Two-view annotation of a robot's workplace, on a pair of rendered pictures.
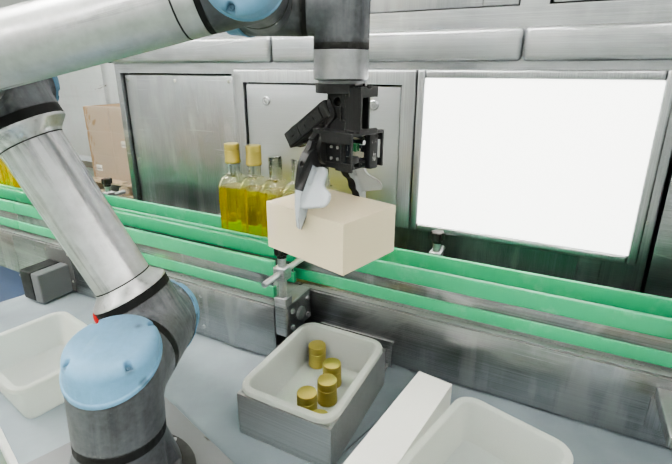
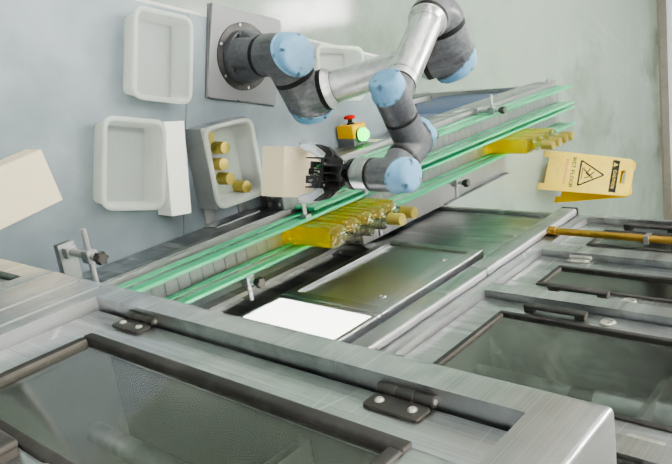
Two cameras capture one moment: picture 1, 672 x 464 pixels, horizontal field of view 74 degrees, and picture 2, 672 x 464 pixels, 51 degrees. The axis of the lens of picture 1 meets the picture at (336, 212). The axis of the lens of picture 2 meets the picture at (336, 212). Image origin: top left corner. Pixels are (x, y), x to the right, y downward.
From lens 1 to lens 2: 135 cm
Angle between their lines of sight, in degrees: 44
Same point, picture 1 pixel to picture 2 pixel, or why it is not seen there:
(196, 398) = (263, 118)
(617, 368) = (110, 278)
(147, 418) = (259, 57)
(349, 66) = (355, 164)
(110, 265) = (340, 75)
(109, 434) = (262, 40)
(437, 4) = (422, 345)
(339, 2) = (385, 160)
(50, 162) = not seen: hidden behind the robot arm
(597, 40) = not seen: hidden behind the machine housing
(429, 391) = (178, 200)
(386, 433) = (179, 152)
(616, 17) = not seen: hidden behind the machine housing
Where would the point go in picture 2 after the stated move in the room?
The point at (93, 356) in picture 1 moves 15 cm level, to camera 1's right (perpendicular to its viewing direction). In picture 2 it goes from (295, 42) to (262, 76)
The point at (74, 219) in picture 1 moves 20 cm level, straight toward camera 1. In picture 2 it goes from (367, 64) to (318, 31)
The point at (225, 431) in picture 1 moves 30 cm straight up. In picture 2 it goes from (236, 112) to (311, 108)
